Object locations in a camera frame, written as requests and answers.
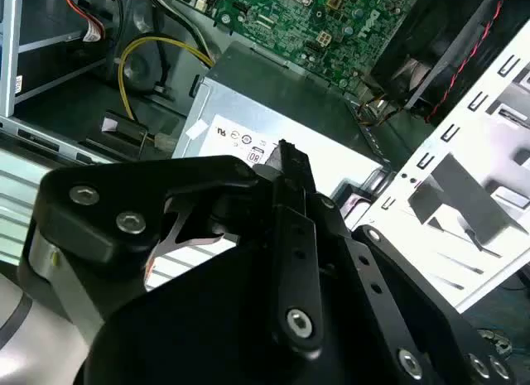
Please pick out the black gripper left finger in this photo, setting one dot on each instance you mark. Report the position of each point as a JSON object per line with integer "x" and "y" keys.
{"x": 165, "y": 174}

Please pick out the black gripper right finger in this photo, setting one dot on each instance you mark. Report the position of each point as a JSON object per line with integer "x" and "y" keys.
{"x": 414, "y": 310}

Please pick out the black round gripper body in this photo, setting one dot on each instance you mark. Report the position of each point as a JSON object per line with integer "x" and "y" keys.
{"x": 186, "y": 327}

